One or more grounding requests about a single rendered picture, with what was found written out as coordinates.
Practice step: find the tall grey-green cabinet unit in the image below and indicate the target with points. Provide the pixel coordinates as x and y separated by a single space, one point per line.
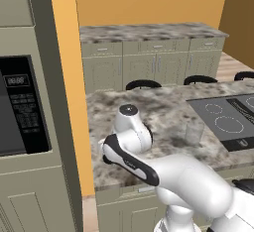
56 77

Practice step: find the black built-in microwave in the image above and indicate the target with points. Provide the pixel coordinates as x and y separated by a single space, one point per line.
29 110

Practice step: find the clear grey mug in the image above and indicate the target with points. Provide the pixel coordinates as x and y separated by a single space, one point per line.
194 133

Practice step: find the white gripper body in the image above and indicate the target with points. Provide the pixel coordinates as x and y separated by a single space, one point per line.
101 144

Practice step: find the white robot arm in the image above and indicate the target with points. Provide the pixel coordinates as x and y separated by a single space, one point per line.
195 183

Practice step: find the grey-green island cupboard door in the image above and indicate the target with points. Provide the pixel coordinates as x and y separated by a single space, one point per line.
108 219
140 217

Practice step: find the black stool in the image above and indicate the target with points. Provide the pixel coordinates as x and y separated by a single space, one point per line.
200 79
143 84
244 75

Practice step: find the grey induction hob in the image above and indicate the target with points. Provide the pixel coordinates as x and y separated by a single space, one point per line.
228 123

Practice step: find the grey-green tall cabinet door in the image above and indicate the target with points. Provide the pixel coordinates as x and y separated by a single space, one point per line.
13 1
36 199

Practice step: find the grey-green cupboard run marble top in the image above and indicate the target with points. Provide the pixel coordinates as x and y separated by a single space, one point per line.
145 60

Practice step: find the grey-green island drawer front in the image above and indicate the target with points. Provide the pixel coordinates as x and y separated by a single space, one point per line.
112 194

